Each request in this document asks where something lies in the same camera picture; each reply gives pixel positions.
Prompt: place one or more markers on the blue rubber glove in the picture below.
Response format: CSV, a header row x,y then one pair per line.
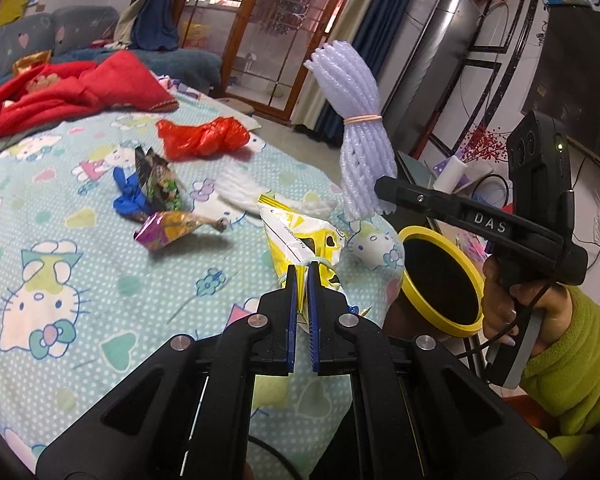
x,y
132,202

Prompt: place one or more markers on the wooden glass sliding door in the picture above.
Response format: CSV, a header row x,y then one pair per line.
x,y
262,46

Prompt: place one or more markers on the dark green snack packet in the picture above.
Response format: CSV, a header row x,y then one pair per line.
x,y
157,181

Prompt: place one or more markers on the green fleece right sleeve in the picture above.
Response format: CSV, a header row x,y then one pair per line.
x,y
565,380

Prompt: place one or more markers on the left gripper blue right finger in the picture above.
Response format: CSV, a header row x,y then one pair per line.
x,y
419,412

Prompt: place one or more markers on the silver tower air conditioner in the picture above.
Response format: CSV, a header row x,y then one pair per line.
x,y
435,59

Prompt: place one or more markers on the yellow snack bag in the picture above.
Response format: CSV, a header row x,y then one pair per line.
x,y
296,239

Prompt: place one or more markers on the blue curtain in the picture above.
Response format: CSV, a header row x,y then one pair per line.
x,y
370,26
147,25

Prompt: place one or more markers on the red plastic bag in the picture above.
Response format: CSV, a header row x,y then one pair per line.
x,y
222,135

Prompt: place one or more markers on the wall mounted television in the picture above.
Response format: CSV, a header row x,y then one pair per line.
x,y
566,83

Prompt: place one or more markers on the blue curtain right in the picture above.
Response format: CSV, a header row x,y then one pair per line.
x,y
370,26

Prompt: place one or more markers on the purple candy wrapper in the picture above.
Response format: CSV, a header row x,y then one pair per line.
x,y
163,228

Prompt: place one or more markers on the red berry branch decoration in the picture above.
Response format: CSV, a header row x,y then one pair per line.
x,y
485,144

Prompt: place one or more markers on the blue grey sofa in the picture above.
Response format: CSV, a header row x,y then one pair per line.
x,y
80,33

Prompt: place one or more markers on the yellow rimmed trash bin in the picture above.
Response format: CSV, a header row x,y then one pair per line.
x,y
441,283

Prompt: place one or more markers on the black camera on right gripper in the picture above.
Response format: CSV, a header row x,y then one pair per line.
x,y
539,168

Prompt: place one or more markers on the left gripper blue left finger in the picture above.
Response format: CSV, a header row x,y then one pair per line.
x,y
184,413

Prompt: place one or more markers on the Hello Kitty teal quilt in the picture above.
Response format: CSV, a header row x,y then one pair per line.
x,y
82,303

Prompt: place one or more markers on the blue curtain left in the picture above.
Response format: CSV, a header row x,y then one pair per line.
x,y
147,25

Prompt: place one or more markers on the red blanket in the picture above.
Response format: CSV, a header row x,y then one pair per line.
x,y
58,92

